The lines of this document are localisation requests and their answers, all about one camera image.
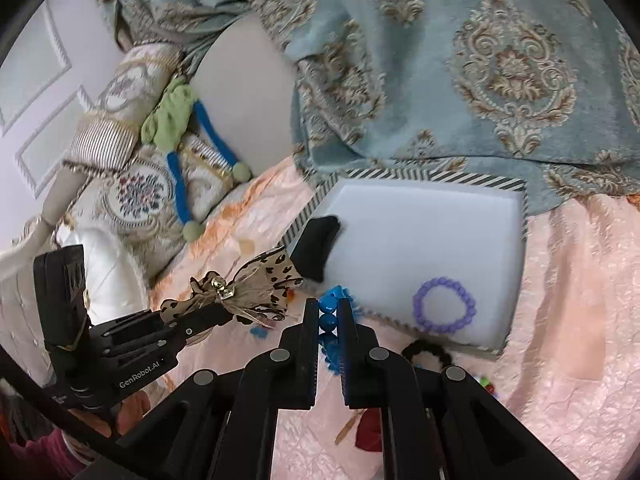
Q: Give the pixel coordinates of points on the striped embroidered bolster pillow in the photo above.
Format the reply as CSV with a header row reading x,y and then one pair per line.
x,y
125,105

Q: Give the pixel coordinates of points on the black cloth pouch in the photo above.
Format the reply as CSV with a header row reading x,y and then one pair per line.
x,y
317,247

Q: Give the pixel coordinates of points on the floral embroidered cushion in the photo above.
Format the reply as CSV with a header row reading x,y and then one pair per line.
x,y
135,195

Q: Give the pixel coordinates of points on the person's left hand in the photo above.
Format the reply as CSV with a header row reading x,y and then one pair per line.
x,y
131,412

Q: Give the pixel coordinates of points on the wooden stick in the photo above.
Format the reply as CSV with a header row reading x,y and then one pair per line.
x,y
347,427

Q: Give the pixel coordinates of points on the white satin cushion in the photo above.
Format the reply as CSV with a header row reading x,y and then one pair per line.
x,y
110,270

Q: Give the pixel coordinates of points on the white bed frame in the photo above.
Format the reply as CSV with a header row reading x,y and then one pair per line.
x,y
55,195

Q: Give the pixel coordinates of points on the red scrunchie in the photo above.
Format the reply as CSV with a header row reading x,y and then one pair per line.
x,y
369,432

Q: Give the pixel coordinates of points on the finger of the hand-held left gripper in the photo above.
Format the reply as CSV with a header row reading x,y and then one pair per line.
x,y
205,317

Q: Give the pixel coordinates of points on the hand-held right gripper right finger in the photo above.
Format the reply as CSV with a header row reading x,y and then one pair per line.
x,y
345,321

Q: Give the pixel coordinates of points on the peach bedspread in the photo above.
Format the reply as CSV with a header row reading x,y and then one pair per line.
x,y
575,300

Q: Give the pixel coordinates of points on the teal damask cushion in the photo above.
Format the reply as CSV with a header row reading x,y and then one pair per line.
x,y
425,60

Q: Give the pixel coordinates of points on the black scrunchie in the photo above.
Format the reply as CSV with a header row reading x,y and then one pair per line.
x,y
411,349

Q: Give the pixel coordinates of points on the person's left forearm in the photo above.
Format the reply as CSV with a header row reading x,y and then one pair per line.
x,y
30,455

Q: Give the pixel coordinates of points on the cream pillow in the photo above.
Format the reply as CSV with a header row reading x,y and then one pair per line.
x,y
247,90

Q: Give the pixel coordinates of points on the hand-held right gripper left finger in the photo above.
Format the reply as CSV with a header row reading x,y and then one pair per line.
x,y
312,321

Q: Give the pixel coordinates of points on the leopard print hair bow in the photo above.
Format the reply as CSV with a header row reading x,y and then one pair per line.
x,y
272,270

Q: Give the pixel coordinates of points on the white box with striped rim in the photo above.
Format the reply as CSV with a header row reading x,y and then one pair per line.
x,y
425,240

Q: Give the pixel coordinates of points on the green and blue plush toy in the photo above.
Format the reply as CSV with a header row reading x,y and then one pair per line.
x,y
172,110

